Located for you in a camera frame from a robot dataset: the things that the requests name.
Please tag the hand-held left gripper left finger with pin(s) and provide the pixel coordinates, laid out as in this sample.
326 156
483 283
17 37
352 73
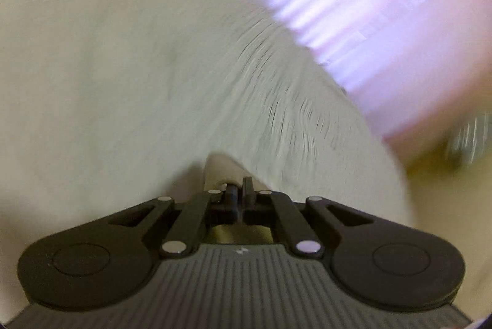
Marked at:
230 198

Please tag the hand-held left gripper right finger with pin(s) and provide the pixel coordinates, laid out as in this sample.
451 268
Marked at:
248 198

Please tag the khaki pants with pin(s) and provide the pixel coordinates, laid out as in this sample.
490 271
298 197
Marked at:
219 169

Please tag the sheer white curtain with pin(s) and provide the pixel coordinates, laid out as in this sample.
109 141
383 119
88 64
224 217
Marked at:
365 25

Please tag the grey blurred cloth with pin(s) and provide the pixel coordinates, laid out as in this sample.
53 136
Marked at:
467 140

